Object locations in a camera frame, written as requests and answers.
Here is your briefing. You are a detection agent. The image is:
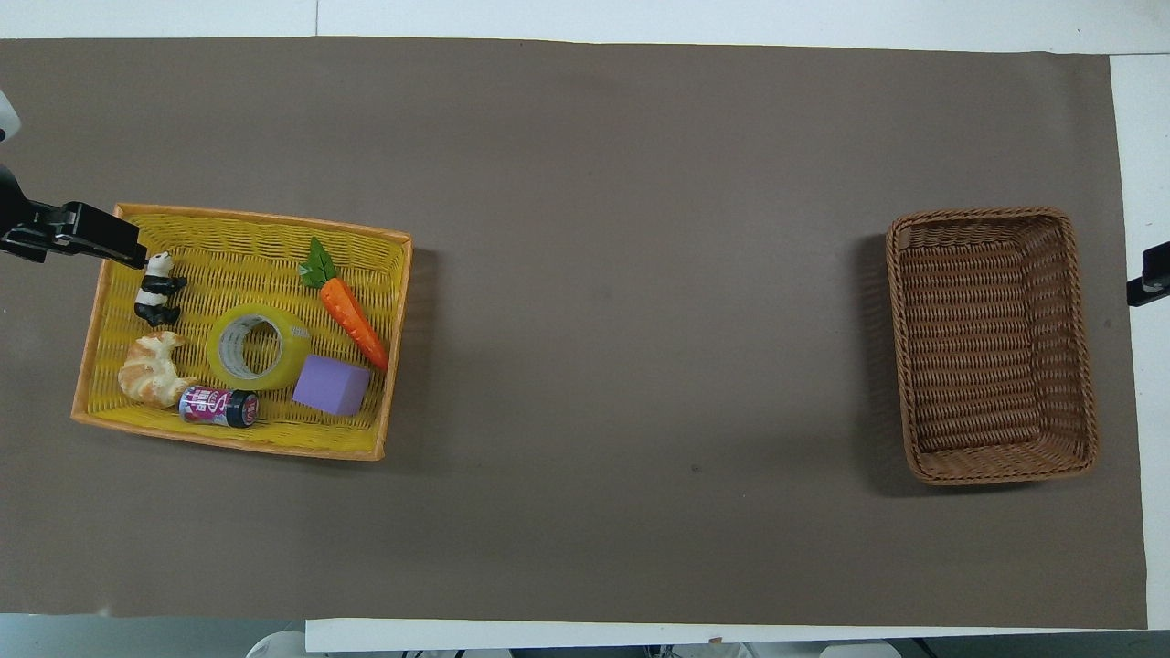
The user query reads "purple foam block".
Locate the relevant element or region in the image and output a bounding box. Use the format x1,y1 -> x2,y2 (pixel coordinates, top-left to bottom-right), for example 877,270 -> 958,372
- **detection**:
292,354 -> 372,419

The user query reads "yellow tape roll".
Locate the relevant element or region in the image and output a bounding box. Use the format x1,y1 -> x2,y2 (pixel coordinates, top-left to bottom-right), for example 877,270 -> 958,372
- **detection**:
205,303 -> 314,392

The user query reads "brown wicker basket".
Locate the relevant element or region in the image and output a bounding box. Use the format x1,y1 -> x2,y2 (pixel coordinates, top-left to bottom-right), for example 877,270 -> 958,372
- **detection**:
885,207 -> 1101,486

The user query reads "panda figurine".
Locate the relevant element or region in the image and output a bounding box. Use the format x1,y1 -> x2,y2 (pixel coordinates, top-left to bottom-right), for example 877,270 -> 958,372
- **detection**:
133,250 -> 189,329

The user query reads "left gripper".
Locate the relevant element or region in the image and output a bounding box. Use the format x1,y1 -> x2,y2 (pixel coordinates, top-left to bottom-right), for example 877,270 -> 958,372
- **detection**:
0,163 -> 31,240

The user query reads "small bottle with black cap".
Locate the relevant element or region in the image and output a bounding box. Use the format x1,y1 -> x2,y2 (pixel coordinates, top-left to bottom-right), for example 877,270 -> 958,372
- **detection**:
177,384 -> 261,430

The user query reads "yellow woven basket orange rim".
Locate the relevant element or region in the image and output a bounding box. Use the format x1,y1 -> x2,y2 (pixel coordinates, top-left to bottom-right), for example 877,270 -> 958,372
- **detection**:
71,202 -> 414,462

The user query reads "toy croissant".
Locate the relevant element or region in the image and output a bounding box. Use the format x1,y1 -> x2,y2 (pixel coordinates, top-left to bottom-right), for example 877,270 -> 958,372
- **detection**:
117,330 -> 199,409

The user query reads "toy carrot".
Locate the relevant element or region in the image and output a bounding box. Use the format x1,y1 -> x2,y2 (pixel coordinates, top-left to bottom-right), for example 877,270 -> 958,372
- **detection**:
298,237 -> 391,373

